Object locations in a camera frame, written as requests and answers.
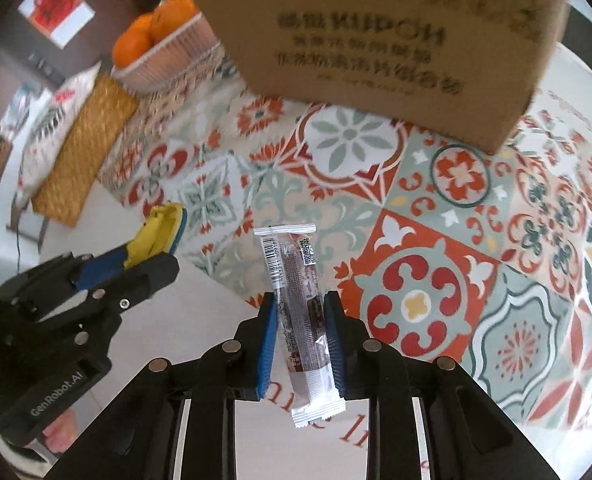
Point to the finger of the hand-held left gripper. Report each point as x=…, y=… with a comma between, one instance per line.
x=98, y=270
x=141, y=280

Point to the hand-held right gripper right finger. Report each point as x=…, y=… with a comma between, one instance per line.
x=336, y=345

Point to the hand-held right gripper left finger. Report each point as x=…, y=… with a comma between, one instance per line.
x=266, y=345

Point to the snack bar packet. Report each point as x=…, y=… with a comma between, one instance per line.
x=296, y=300

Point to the brown cardboard box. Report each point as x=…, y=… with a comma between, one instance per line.
x=376, y=85

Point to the person's left hand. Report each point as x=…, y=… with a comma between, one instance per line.
x=58, y=432

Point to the yellow woven placemat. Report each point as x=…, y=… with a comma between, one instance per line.
x=81, y=150

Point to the tile pattern table mat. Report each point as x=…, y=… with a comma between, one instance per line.
x=426, y=260

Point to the white plastic basket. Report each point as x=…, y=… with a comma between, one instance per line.
x=176, y=55

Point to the orange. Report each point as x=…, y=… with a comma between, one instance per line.
x=173, y=17
x=131, y=42

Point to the red white wall picture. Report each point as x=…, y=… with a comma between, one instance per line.
x=56, y=7

